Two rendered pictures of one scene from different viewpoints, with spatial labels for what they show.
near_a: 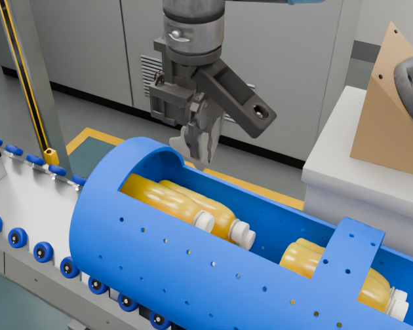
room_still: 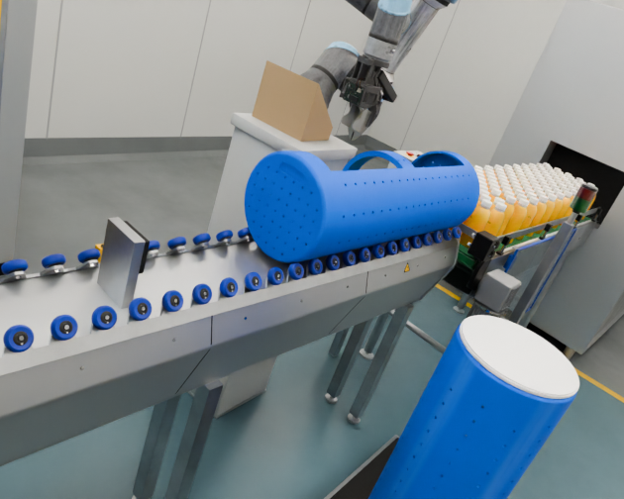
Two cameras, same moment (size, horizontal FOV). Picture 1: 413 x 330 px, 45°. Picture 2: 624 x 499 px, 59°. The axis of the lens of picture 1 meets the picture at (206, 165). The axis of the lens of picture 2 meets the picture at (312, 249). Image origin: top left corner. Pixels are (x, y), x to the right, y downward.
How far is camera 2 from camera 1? 155 cm
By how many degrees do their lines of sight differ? 71
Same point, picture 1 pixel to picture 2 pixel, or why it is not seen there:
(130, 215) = (347, 179)
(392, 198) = (333, 150)
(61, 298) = (266, 315)
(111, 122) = not seen: outside the picture
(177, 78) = (369, 79)
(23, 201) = (161, 284)
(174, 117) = (367, 103)
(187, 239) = (369, 177)
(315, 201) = not seen: hidden behind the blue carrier
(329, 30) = (21, 106)
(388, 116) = (320, 107)
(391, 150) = (317, 128)
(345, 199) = not seen: hidden behind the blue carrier
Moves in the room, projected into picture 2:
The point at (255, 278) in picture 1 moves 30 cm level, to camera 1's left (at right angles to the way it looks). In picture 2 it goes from (395, 178) to (386, 210)
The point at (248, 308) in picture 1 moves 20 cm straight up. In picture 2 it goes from (400, 192) to (428, 125)
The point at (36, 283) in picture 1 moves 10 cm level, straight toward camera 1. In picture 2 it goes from (244, 323) to (283, 326)
